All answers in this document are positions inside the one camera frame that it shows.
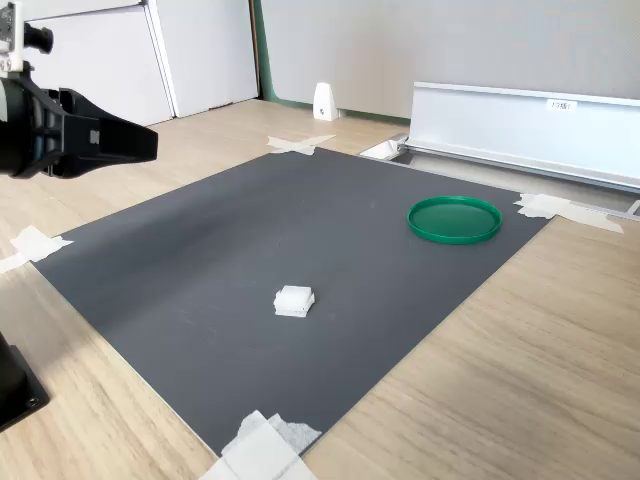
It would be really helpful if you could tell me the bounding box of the small white plastic terminal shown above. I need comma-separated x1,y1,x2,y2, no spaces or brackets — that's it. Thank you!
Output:
273,284,317,319

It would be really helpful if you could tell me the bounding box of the round green lid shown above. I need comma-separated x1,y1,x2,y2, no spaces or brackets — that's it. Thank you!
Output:
406,195,503,246

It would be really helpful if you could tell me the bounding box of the white tape piece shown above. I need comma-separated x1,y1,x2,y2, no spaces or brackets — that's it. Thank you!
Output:
199,409,324,480
513,192,625,235
0,224,75,275
267,132,337,156

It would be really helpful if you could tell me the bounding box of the dark grey mat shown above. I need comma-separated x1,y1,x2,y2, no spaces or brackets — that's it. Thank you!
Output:
30,146,559,459

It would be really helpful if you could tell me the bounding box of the grey desk partition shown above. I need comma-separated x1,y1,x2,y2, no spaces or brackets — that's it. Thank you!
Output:
252,0,640,126

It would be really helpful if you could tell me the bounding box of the white gripper camera box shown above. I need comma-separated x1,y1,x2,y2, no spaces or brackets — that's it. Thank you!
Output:
0,0,54,77

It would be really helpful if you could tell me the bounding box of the small white bracket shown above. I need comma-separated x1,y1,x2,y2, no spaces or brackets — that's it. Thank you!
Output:
313,82,337,121

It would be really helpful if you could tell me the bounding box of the recessed cable duct tray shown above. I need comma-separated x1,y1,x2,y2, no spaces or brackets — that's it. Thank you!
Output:
358,132,640,221

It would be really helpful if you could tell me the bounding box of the silver cable duct flap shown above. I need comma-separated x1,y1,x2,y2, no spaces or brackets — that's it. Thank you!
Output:
407,81,640,194

